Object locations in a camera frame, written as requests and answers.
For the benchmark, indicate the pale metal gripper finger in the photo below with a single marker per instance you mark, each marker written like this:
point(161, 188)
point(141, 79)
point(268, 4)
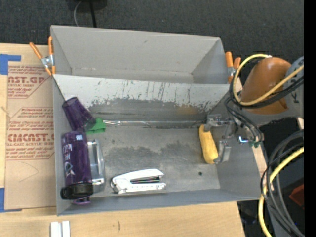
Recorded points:
point(224, 152)
point(212, 121)

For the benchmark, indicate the shiny silver rounded container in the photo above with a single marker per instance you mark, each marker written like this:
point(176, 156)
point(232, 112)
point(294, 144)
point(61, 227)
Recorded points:
point(98, 164)

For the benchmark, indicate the brown cardboard board red print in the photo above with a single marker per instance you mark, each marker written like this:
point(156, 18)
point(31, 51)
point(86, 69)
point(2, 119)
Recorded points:
point(29, 157)

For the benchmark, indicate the purple bottle with black cap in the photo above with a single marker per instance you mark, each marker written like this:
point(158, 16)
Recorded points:
point(75, 159)

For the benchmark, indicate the yellow toy corn cob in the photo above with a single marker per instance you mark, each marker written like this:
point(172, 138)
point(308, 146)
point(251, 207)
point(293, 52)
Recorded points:
point(208, 144)

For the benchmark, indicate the white stapler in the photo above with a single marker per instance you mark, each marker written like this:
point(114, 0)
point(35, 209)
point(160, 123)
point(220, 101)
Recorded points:
point(138, 181)

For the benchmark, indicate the grey metal bin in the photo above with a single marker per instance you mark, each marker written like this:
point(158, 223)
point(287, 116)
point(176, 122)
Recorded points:
point(158, 157)

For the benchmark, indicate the green plastic piece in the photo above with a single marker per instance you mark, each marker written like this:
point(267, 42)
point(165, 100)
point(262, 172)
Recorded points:
point(98, 127)

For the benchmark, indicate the clear purple plastic cup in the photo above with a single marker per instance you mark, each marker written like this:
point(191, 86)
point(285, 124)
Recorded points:
point(77, 113)

